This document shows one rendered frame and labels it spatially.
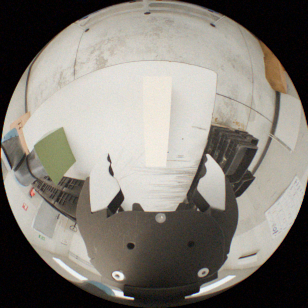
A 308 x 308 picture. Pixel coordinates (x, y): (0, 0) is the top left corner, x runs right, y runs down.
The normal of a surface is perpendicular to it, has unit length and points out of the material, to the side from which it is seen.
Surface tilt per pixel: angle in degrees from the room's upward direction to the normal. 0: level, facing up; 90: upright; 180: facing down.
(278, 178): 90
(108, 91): 0
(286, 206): 90
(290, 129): 90
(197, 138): 0
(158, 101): 0
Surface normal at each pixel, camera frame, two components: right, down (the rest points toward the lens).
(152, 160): 0.00, 0.54
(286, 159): -1.00, -0.01
